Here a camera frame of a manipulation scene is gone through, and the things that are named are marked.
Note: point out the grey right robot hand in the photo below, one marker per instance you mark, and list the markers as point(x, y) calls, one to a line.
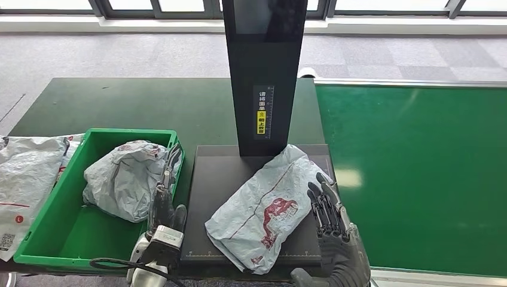
point(344, 257)

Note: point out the green plastic crate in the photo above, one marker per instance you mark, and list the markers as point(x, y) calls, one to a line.
point(59, 237)

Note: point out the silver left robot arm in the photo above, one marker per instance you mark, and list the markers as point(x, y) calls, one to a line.
point(148, 279)

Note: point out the black inbound scanning machine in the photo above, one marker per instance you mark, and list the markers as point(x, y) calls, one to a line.
point(218, 186)

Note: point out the yellow and black label sticker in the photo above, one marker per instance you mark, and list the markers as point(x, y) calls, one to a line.
point(261, 122)

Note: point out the green conveyor belt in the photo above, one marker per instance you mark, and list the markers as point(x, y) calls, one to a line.
point(416, 158)

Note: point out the white parcel bag with QR code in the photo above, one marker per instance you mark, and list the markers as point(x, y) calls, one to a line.
point(23, 178)

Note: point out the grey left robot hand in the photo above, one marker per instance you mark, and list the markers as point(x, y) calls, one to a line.
point(162, 214)

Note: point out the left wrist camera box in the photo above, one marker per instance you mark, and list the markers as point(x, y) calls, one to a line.
point(166, 235)

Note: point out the white window sill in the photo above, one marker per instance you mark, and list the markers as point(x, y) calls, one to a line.
point(79, 23)

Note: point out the grey parcel with red animal print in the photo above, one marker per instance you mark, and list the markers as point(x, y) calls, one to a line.
point(257, 214)

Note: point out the dark window frame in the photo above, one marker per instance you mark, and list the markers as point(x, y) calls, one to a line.
point(130, 11)

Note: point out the grey poly mailer parcel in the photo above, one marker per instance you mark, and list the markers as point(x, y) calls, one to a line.
point(119, 186)

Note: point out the white parcel bag with red print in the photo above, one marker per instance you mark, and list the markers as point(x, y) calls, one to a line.
point(73, 143)

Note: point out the white round object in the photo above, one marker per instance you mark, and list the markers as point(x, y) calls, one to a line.
point(305, 73)

